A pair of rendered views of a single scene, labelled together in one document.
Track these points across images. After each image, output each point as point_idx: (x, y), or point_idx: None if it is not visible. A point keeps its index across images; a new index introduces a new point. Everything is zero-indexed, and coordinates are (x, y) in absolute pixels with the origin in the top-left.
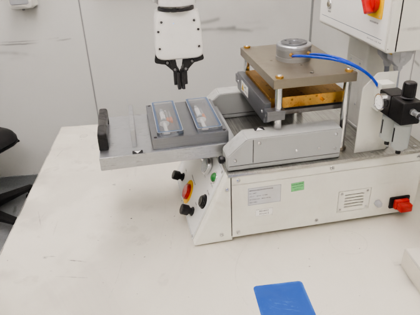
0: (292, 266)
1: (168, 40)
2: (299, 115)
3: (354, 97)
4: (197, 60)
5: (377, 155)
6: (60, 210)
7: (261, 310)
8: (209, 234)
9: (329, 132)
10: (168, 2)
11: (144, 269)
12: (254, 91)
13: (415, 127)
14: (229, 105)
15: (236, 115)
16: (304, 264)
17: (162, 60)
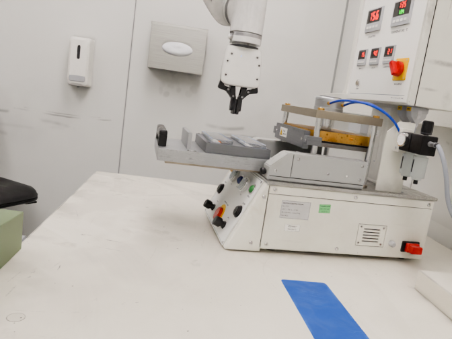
0: (315, 274)
1: (234, 68)
2: None
3: (374, 155)
4: (251, 93)
5: (395, 194)
6: (97, 212)
7: (290, 293)
8: (240, 239)
9: (356, 163)
10: (241, 38)
11: (177, 255)
12: (294, 127)
13: None
14: None
15: None
16: (327, 274)
17: (224, 87)
